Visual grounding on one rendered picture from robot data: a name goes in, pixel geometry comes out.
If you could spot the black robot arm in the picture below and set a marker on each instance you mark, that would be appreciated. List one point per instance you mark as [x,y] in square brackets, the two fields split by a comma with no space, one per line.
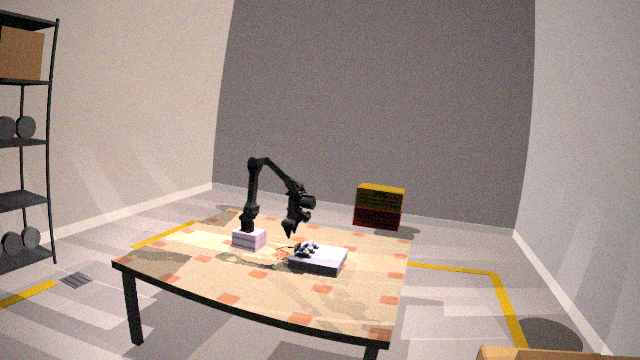
[293,184]

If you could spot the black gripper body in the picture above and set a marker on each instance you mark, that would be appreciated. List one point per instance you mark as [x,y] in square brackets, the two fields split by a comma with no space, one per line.
[290,218]

